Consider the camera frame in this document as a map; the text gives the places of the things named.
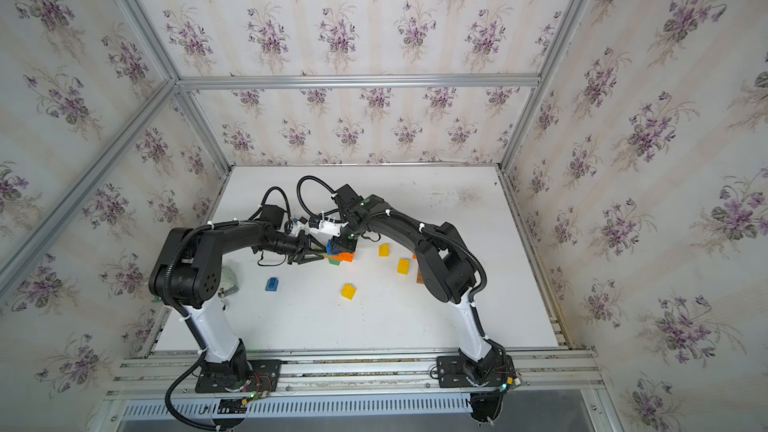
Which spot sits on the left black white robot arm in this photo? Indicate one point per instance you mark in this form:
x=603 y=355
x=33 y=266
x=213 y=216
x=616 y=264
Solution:
x=187 y=276

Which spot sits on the aluminium front rail frame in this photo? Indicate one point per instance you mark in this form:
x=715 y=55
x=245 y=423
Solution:
x=292 y=384

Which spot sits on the white small device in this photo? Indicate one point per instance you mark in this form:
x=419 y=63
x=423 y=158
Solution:
x=229 y=284

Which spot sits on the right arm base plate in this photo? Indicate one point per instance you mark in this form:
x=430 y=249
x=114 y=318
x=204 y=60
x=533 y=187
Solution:
x=459 y=371

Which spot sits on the blue sloped lego brick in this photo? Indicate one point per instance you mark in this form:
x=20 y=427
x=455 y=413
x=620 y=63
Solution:
x=272 y=284

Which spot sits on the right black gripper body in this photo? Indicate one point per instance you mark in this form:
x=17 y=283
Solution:
x=346 y=242

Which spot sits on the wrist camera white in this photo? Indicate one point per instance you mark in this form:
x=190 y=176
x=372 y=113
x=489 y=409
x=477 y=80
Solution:
x=325 y=226
x=295 y=227

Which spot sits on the yellow lego brick centre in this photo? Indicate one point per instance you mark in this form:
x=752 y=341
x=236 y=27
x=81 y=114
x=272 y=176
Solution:
x=403 y=266

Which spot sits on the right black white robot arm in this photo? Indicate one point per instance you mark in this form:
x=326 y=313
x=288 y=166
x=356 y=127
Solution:
x=451 y=273

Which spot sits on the yellow sloped lego brick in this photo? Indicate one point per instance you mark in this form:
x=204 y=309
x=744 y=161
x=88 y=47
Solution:
x=348 y=291

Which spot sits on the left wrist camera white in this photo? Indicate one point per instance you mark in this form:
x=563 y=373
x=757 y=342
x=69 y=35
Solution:
x=295 y=227

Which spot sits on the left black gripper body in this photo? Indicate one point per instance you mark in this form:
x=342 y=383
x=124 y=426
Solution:
x=286 y=245

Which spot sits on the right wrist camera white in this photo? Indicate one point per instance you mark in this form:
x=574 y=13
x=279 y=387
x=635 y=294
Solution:
x=325 y=226

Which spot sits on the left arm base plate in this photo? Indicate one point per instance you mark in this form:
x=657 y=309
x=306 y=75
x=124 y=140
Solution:
x=259 y=376

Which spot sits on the yellow square lego brick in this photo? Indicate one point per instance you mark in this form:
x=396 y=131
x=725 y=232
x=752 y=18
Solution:
x=384 y=249

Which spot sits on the orange long lego brick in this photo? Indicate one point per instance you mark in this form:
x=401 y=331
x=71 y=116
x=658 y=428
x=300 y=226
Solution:
x=344 y=257

